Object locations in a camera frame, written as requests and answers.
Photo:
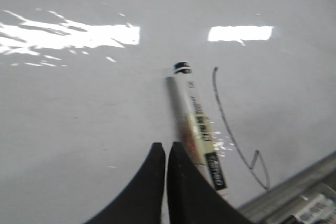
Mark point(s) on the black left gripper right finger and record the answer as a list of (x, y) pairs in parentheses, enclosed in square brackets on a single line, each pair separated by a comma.
[(190, 197)]

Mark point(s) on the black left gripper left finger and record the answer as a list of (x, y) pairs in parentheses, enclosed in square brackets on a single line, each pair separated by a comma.
[(141, 200)]

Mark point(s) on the red magnet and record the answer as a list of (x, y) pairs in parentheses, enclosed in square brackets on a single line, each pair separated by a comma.
[(197, 137)]

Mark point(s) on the black and white whiteboard marker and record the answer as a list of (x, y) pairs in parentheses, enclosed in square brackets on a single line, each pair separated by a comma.
[(185, 99)]

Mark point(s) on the grey aluminium whiteboard tray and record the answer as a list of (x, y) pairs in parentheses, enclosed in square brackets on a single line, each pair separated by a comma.
[(283, 200)]

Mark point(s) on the white whiteboard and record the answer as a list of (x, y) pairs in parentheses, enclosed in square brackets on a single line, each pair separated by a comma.
[(86, 88)]

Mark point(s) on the spare marker on tray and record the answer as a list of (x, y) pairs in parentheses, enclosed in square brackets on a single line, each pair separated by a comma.
[(320, 210)]

